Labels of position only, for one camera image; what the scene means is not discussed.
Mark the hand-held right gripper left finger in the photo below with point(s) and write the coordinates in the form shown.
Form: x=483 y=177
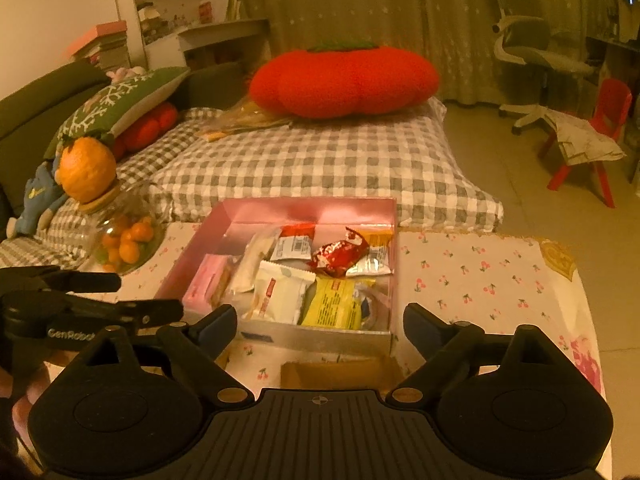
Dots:
x=222 y=319

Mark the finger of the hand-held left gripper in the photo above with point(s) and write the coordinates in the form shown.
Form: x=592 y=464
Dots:
x=140 y=314
x=80 y=280

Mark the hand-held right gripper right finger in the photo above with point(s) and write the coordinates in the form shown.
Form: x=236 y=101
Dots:
x=417 y=319

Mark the clear wafer biscuit packet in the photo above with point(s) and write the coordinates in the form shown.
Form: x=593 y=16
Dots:
x=227 y=282

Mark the pink snack packet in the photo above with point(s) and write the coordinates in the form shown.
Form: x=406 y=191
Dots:
x=202 y=280

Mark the long clear snack packet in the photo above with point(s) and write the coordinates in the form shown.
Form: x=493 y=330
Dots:
x=252 y=260

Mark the pale yellow snack packet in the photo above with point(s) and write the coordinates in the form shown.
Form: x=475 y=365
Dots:
x=282 y=290

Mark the pink box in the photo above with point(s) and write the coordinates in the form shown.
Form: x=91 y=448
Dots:
x=310 y=337

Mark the red white candy packet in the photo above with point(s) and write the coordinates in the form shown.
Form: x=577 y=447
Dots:
x=335 y=257
x=356 y=236

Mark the orange snack packet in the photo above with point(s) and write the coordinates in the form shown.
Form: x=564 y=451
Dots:
x=295 y=242

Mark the person's left hand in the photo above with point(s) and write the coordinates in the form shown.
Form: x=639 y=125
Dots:
x=27 y=400

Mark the pile of small oranges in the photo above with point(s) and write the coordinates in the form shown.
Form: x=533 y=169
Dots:
x=127 y=245

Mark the glass jar with wooden lid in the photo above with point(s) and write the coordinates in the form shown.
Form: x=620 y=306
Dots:
x=125 y=210

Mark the brown cardboard piece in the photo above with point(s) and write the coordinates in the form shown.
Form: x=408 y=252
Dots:
x=340 y=372

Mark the blue plush doll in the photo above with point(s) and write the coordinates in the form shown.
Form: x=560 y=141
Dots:
x=35 y=195

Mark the large yellow citrus fruit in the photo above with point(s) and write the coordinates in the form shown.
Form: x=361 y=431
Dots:
x=85 y=167

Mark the small red plush cushion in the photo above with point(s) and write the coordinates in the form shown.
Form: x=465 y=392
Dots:
x=147 y=127

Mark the green leaf print cushion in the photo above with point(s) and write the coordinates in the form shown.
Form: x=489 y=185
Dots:
x=115 y=105

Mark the dark green sofa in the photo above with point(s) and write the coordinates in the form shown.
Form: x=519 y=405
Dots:
x=35 y=100

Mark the clear plastic bag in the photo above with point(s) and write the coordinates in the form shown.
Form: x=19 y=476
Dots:
x=245 y=117

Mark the stack of books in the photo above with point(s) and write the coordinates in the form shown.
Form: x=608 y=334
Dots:
x=102 y=45

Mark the crumpled paper sheet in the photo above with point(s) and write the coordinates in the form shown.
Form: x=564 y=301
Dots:
x=582 y=140

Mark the red tomato plush cushion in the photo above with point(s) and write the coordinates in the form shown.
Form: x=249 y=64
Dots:
x=345 y=82

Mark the red plastic chair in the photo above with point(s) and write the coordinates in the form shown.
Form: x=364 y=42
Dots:
x=610 y=105

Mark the white bookshelf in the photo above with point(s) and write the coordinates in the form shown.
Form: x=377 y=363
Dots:
x=190 y=5

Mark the grey office chair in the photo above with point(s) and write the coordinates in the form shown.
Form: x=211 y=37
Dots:
x=545 y=45

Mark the patterned curtain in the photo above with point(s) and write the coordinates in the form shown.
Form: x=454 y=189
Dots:
x=400 y=5

